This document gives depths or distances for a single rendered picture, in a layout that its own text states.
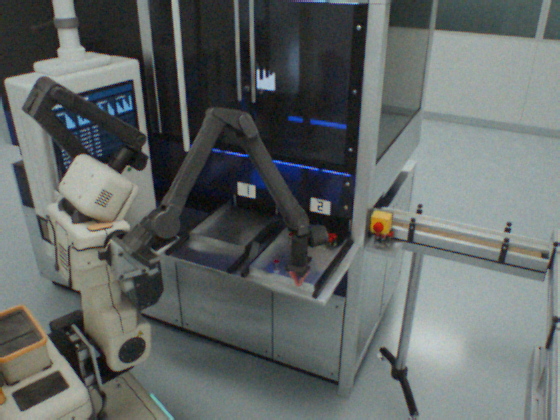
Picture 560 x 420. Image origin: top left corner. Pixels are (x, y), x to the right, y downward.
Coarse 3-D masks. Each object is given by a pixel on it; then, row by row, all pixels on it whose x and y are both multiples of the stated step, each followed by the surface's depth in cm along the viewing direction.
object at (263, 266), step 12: (276, 240) 208; (264, 252) 199; (276, 252) 204; (288, 252) 204; (312, 252) 204; (324, 252) 205; (336, 252) 205; (252, 264) 192; (264, 264) 197; (312, 264) 197; (324, 264) 197; (264, 276) 189; (276, 276) 186; (288, 276) 190; (312, 276) 190; (300, 288) 184; (312, 288) 181
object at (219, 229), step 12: (228, 204) 237; (216, 216) 229; (228, 216) 230; (240, 216) 230; (252, 216) 230; (264, 216) 230; (276, 216) 225; (204, 228) 221; (216, 228) 221; (228, 228) 221; (240, 228) 221; (252, 228) 221; (264, 228) 215; (204, 240) 210; (216, 240) 207; (228, 240) 212; (240, 240) 212; (252, 240) 207; (240, 252) 204
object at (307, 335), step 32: (32, 224) 303; (384, 256) 259; (192, 288) 265; (224, 288) 255; (256, 288) 245; (384, 288) 277; (192, 320) 276; (224, 320) 265; (256, 320) 255; (288, 320) 245; (320, 320) 236; (256, 352) 265; (288, 352) 255; (320, 352) 245
